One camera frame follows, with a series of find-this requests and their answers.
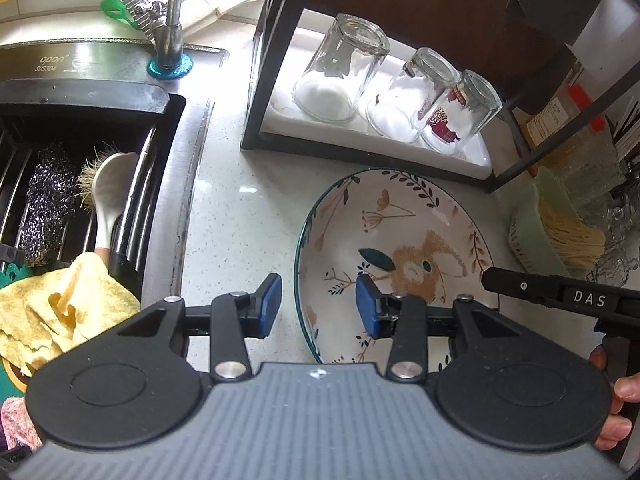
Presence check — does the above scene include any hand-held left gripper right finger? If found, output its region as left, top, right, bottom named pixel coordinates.
left=355, top=274, right=523, bottom=382

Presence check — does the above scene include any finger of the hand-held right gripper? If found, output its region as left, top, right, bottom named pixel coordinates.
left=481, top=266, right=563, bottom=311

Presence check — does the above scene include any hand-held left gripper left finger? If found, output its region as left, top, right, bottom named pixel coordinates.
left=117, top=272, right=283, bottom=382

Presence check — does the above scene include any floral ceramic plate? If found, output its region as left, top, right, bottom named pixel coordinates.
left=294, top=168, right=501, bottom=365

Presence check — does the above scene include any person's right hand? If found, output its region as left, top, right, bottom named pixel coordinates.
left=588, top=344, right=640, bottom=453

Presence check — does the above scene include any green plastic basket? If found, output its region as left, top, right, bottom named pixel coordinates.
left=509, top=167, right=592, bottom=276

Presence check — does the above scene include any clear glass cup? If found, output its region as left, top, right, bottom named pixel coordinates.
left=586, top=195, right=635, bottom=283

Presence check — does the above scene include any bundle of bamboo sticks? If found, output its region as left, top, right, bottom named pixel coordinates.
left=537, top=199, right=608, bottom=271

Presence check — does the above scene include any white drip tray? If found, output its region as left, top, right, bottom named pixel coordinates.
left=260, top=25, right=493, bottom=179

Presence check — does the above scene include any stainless steel sink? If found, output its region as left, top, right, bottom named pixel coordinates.
left=0, top=35, right=231, bottom=308

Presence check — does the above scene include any red label plastic bottle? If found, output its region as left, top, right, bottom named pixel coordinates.
left=525, top=80, right=610, bottom=153

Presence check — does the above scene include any red print drinking glass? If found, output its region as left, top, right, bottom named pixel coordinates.
left=420, top=70, right=503, bottom=156

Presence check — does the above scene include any yellow dish cloth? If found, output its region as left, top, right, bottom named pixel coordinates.
left=0, top=252, right=142, bottom=377

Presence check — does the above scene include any white ceramic spoon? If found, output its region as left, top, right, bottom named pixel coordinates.
left=92, top=152, right=139, bottom=262

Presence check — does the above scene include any clear drinking glass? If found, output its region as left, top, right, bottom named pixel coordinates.
left=292, top=13, right=391, bottom=122
left=366, top=47, right=461, bottom=143

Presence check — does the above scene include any bristle scrub brush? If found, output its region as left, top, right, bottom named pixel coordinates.
left=77, top=145, right=119, bottom=211

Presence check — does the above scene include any steel wool scrubber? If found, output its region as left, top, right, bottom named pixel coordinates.
left=17, top=142, right=83, bottom=268

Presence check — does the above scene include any green scalloped mat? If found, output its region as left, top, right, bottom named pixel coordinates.
left=0, top=245, right=34, bottom=292

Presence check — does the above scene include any pink cloth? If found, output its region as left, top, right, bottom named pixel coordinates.
left=0, top=395, right=44, bottom=453

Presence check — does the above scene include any black sink drain rack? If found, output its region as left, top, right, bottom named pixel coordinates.
left=0, top=79, right=187, bottom=301

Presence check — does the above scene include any steel faucet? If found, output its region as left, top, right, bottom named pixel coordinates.
left=135, top=0, right=189, bottom=61

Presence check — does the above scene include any black metal rack frame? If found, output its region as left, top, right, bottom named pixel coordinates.
left=240, top=0, right=640, bottom=196

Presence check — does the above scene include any blue faucet base ring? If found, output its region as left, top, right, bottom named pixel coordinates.
left=146, top=52, right=195, bottom=81

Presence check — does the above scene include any green plastic loop handle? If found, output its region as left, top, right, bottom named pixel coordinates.
left=100, top=0, right=153, bottom=41

